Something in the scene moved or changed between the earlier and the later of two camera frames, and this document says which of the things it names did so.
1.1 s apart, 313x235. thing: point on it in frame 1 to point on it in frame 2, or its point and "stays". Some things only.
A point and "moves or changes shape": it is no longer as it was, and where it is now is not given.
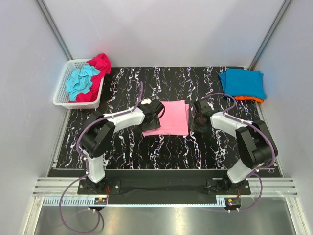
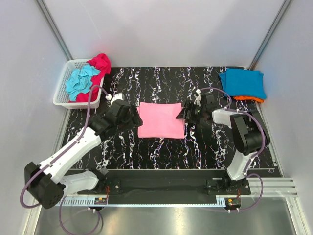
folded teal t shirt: [242, 82] stays
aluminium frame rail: [271, 187] stays
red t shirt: [102, 63] stays
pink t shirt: [174, 121] moves or changes shape
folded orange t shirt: [246, 98] stays
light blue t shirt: [79, 81] stays
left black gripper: [151, 124] to [132, 115]
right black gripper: [198, 126] to [190, 111]
